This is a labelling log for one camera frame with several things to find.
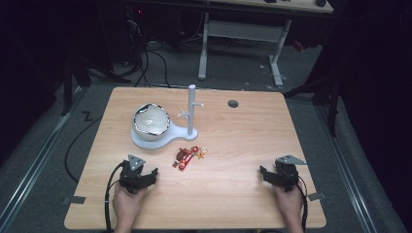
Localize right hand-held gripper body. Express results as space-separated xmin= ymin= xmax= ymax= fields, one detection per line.
xmin=273 ymin=154 xmax=307 ymax=193

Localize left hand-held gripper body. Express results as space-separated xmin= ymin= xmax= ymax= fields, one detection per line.
xmin=118 ymin=153 xmax=147 ymax=195

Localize person's right hand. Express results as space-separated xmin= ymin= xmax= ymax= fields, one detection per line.
xmin=272 ymin=184 xmax=305 ymax=221

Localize person's left hand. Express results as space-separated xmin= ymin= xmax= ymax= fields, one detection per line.
xmin=112 ymin=184 xmax=149 ymax=225

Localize shiny silver bowl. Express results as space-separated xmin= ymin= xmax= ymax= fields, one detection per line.
xmin=131 ymin=103 xmax=171 ymax=143

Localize white stand with pegs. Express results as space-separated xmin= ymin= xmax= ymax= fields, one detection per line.
xmin=129 ymin=83 xmax=205 ymax=150

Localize black stand legs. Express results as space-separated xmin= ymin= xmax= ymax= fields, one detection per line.
xmin=59 ymin=56 xmax=132 ymax=117
xmin=283 ymin=76 xmax=340 ymax=138

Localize dark computer tower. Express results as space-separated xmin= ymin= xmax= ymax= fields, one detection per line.
xmin=123 ymin=5 xmax=149 ymax=66

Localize desk with white legs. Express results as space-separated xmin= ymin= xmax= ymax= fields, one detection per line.
xmin=197 ymin=0 xmax=335 ymax=87

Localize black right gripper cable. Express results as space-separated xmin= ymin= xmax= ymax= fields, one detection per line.
xmin=295 ymin=176 xmax=309 ymax=233

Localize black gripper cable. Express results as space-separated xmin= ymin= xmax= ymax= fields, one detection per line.
xmin=295 ymin=176 xmax=309 ymax=233
xmin=103 ymin=162 xmax=125 ymax=233

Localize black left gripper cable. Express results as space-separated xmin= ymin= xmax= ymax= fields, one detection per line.
xmin=103 ymin=162 xmax=125 ymax=233

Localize red keychain with gold rings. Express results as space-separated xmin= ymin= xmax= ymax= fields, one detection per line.
xmin=171 ymin=146 xmax=209 ymax=172

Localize metal floor rail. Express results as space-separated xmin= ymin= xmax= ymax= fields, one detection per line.
xmin=0 ymin=86 xmax=86 ymax=225
xmin=314 ymin=102 xmax=379 ymax=233

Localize black floor cable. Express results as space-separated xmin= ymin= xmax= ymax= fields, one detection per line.
xmin=63 ymin=116 xmax=103 ymax=184

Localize bundle of black cables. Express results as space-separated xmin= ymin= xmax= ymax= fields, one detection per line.
xmin=124 ymin=18 xmax=172 ymax=89

